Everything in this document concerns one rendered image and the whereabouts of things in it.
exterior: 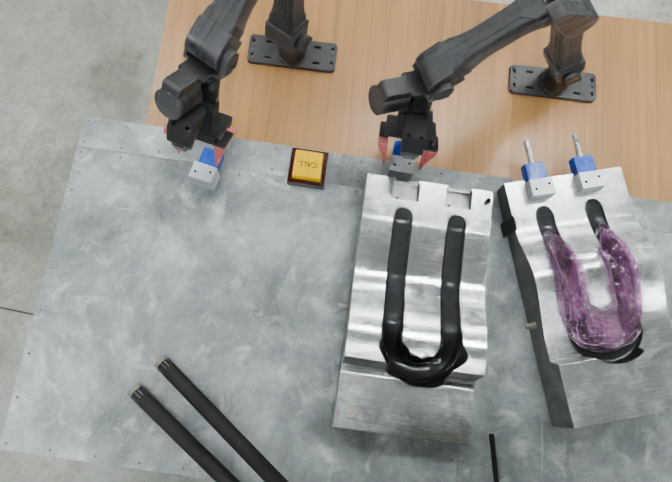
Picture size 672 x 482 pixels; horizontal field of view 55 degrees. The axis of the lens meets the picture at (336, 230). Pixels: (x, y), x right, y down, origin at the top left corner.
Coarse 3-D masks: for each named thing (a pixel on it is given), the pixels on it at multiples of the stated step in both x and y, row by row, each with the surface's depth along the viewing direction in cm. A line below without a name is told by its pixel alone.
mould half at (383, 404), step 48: (384, 192) 131; (432, 192) 132; (480, 192) 132; (384, 240) 129; (432, 240) 130; (480, 240) 130; (384, 288) 126; (432, 288) 127; (480, 288) 128; (432, 336) 120; (480, 336) 121; (384, 384) 125; (384, 432) 122; (432, 432) 123
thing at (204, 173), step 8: (208, 152) 137; (200, 160) 136; (208, 160) 136; (192, 168) 134; (200, 168) 134; (208, 168) 134; (216, 168) 135; (192, 176) 134; (200, 176) 134; (208, 176) 134; (216, 176) 136; (200, 184) 137; (208, 184) 135; (216, 184) 139
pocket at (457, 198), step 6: (450, 192) 135; (456, 192) 134; (462, 192) 134; (468, 192) 134; (450, 198) 134; (456, 198) 135; (462, 198) 135; (468, 198) 135; (450, 204) 134; (456, 204) 134; (462, 204) 134; (468, 204) 134
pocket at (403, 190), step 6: (396, 180) 134; (396, 186) 135; (402, 186) 135; (408, 186) 135; (414, 186) 134; (396, 192) 134; (402, 192) 134; (408, 192) 134; (414, 192) 134; (396, 198) 135; (402, 198) 134; (408, 198) 134; (414, 198) 134
